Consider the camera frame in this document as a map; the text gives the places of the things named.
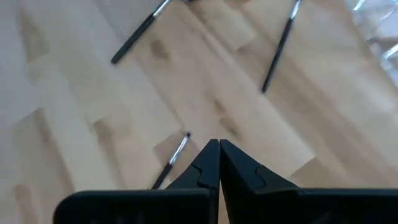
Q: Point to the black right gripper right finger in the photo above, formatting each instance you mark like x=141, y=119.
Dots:
x=248, y=202

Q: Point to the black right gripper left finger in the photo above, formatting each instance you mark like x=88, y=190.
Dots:
x=192, y=202

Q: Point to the thin dark makeup brush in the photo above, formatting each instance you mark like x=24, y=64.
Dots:
x=173, y=158
x=280, y=46

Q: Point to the black spoolie brush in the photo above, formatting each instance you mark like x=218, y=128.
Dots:
x=133, y=37

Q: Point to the clear acrylic organizer box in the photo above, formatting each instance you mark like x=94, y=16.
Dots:
x=382, y=31

